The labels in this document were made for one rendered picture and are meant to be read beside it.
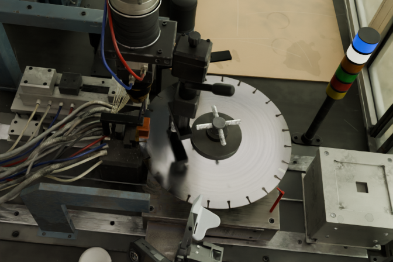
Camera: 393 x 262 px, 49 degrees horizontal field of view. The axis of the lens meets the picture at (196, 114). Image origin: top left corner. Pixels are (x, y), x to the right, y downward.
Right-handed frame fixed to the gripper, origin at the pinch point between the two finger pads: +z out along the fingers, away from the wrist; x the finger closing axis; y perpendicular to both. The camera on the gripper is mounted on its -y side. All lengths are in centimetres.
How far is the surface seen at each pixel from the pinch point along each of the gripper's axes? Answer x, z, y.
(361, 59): 37.6, 17.3, 24.6
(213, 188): 8.5, 1.6, 2.6
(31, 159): 0.8, 4.4, -37.0
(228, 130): 16.7, 12.5, 2.5
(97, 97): 10.7, 23.3, -30.5
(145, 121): 15.1, 8.9, -14.9
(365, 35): 43, 16, 23
